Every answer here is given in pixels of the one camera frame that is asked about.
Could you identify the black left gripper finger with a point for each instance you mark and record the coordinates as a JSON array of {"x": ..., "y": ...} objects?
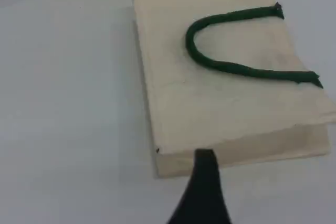
[{"x": 204, "y": 195}]

